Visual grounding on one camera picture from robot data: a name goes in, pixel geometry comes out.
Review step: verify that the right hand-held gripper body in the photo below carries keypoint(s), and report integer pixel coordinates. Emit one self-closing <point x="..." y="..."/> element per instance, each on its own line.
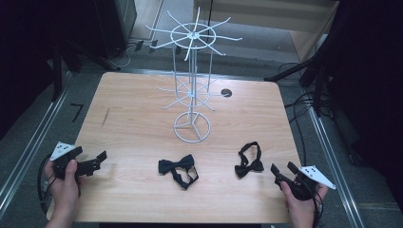
<point x="316" y="177"/>

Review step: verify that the person's right hand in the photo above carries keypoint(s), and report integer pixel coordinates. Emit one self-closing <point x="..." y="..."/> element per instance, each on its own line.
<point x="299" y="209"/>

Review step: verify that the dark cabinet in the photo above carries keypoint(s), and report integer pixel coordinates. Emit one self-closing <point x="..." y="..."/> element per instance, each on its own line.
<point x="115" y="25"/>

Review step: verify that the light wooden furniture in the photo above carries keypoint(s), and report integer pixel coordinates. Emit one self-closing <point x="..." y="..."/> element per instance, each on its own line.
<point x="269" y="15"/>

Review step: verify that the black bow tie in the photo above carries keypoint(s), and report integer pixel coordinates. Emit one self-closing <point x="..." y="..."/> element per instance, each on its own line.
<point x="168" y="165"/>
<point x="245" y="171"/>

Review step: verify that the person's left hand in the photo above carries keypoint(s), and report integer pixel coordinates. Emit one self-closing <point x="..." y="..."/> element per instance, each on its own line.
<point x="65" y="190"/>

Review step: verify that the metal floor rail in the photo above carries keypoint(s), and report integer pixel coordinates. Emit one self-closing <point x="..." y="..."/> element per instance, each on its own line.
<point x="335" y="171"/>
<point x="31" y="144"/>

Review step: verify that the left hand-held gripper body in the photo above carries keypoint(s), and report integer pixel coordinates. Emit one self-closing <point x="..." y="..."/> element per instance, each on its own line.
<point x="62" y="150"/>

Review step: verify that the black tripod stand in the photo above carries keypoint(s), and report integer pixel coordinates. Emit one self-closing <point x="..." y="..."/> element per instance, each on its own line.
<point x="57" y="72"/>
<point x="312" y="72"/>

